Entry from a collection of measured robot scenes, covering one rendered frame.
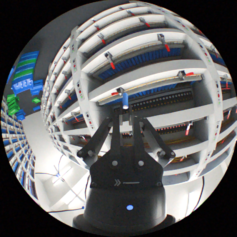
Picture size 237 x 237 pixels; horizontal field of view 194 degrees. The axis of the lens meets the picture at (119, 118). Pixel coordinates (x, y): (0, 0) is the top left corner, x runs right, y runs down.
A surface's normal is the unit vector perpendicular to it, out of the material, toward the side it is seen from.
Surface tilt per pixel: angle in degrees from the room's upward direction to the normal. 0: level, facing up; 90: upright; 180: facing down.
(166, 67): 106
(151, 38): 16
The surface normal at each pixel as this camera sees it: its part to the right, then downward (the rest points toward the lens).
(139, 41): 0.18, 0.98
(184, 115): -0.45, 0.04
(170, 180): -0.29, -0.93
